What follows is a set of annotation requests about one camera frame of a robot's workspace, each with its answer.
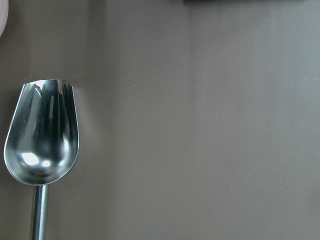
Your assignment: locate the pink bowl with ice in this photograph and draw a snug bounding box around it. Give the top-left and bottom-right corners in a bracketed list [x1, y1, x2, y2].
[0, 0, 9, 36]

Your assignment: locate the metal ice scoop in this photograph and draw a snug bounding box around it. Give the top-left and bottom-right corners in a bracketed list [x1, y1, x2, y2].
[3, 79, 79, 240]

